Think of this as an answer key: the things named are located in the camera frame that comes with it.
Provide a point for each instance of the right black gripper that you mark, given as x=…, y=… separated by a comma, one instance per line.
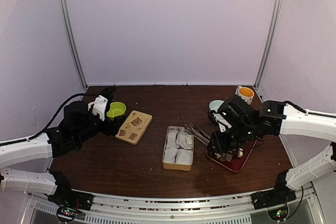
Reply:
x=219, y=147

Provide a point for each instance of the tan tin box with paper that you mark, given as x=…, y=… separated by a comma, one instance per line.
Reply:
x=178, y=149

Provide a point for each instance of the metal tongs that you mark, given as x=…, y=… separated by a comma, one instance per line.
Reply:
x=193, y=129

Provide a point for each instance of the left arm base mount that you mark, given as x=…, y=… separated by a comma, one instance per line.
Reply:
x=67, y=197

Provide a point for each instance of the pale green ceramic bowl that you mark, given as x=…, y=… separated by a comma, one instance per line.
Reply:
x=215, y=105

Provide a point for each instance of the left aluminium frame post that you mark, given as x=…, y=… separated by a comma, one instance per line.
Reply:
x=72, y=44

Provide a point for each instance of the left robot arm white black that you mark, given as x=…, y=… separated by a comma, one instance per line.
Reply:
x=81, y=122

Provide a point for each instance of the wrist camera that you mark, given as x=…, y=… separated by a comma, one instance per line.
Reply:
x=217, y=119
x=101, y=104

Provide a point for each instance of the red rectangular tray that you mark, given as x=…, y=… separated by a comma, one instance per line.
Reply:
x=235, y=160

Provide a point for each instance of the patterned mug yellow inside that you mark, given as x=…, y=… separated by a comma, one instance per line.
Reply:
x=247, y=94

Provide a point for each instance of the aluminium frame post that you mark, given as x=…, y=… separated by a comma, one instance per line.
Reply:
x=269, y=41
x=72, y=44

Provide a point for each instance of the tan bear tin lid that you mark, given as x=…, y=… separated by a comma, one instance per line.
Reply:
x=134, y=127

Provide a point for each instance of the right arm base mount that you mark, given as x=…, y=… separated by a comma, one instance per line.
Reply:
x=270, y=198

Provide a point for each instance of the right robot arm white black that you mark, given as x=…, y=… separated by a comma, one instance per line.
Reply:
x=243, y=123

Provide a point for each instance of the lime green plastic bowl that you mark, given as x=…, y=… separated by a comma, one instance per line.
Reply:
x=116, y=109

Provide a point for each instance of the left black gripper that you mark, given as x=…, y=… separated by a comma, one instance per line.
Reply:
x=112, y=127

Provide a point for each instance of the right aluminium frame post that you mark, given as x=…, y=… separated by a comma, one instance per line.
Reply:
x=269, y=41

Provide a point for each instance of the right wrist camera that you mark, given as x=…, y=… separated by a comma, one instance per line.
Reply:
x=217, y=119

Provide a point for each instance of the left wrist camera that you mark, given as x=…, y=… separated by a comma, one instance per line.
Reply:
x=101, y=104

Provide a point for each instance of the front aluminium rail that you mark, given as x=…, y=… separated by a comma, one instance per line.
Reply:
x=234, y=208

